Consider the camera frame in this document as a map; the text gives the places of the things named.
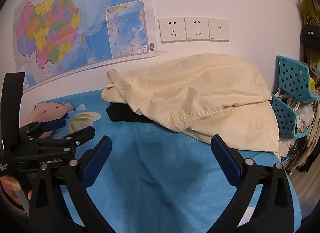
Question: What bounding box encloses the teal plastic basket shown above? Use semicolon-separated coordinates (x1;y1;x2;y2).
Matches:
271;96;313;139
275;55;320;103

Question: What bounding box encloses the white wall socket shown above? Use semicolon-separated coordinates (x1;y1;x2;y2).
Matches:
159;17;187;44
184;17;210;42

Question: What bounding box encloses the pink garment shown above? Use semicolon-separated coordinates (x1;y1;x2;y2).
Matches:
21;102;75;138

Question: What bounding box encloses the black handbag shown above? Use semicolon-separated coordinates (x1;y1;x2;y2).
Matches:
300;24;320;48

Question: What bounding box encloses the yellow-green hanging garment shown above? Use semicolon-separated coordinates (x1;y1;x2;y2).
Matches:
301;0;320;71

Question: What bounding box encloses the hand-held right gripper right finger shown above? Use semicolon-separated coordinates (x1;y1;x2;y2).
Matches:
211;134;295;233

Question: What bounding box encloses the blue floral bedsheet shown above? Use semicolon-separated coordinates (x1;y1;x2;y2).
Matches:
37;89;303;233

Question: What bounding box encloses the white plastic bag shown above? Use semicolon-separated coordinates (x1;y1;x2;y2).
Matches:
295;105;314;133

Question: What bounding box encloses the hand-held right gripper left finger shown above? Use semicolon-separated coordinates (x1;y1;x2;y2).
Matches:
28;135;113;233

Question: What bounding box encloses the person's left hand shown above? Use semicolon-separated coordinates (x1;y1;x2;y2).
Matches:
0;176;33;206

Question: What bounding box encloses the cream garment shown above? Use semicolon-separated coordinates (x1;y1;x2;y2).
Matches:
101;53;280;157

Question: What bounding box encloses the colourful wall map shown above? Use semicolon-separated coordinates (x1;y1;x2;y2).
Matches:
12;0;170;91

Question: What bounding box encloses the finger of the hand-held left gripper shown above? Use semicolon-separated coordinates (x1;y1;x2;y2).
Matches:
20;118;67;138
26;126;96;153

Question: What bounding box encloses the black garment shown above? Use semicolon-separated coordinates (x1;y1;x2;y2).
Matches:
106;104;155;124

